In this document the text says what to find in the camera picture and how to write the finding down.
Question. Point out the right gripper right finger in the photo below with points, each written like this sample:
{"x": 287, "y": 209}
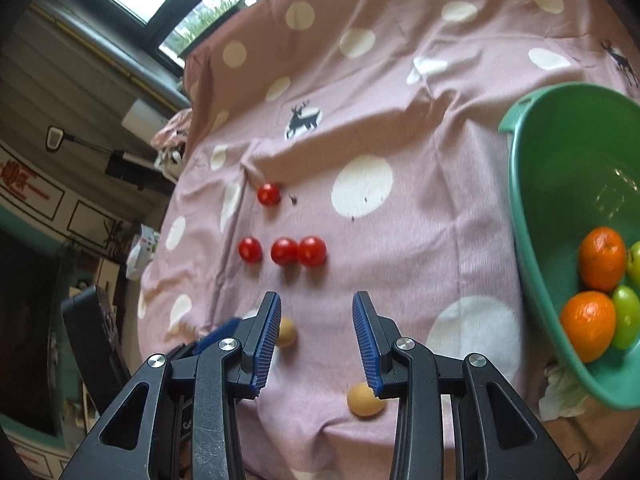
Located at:
{"x": 496, "y": 435}

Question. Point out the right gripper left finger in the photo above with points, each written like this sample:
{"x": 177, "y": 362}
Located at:
{"x": 138, "y": 435}

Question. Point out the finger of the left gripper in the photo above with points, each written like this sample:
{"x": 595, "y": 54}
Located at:
{"x": 195, "y": 348}

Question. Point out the green jujube fruit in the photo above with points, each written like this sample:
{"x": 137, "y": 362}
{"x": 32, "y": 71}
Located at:
{"x": 627, "y": 309}

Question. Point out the large orange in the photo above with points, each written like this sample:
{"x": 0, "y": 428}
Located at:
{"x": 602, "y": 257}

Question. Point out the tan longan right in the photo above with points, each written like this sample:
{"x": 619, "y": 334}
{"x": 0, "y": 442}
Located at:
{"x": 362, "y": 401}

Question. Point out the tan longan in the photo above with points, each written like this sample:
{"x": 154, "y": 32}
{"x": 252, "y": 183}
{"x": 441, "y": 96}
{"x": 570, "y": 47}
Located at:
{"x": 362, "y": 401}
{"x": 287, "y": 333}

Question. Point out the tan longan left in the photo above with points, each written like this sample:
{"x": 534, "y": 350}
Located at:
{"x": 287, "y": 333}

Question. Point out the printed paper shopping bag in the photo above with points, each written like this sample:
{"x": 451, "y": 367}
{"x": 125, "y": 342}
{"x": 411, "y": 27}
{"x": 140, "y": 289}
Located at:
{"x": 142, "y": 252}

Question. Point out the left cherry tomato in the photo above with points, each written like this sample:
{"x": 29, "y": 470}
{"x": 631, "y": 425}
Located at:
{"x": 250, "y": 250}

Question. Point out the cherry tomato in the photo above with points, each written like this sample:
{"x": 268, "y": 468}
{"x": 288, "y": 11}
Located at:
{"x": 269, "y": 195}
{"x": 250, "y": 250}
{"x": 284, "y": 251}
{"x": 312, "y": 251}

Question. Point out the middle cherry tomato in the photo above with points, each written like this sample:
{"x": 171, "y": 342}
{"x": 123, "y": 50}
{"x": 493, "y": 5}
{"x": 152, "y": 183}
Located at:
{"x": 284, "y": 251}

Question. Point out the right cherry tomato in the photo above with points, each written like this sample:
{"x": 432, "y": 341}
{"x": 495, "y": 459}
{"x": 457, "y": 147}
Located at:
{"x": 312, "y": 251}

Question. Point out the white crumpled tissue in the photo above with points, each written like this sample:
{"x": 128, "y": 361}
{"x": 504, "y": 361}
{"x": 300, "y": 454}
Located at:
{"x": 564, "y": 396}

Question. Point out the far cherry tomato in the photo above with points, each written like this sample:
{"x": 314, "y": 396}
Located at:
{"x": 269, "y": 195}

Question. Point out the pink clothes pile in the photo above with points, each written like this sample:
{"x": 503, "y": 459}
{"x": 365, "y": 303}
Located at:
{"x": 170, "y": 144}

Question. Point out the pink polka dot cloth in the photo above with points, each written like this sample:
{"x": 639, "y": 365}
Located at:
{"x": 381, "y": 117}

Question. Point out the green plastic basin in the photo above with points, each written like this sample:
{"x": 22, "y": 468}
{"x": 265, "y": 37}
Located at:
{"x": 573, "y": 167}

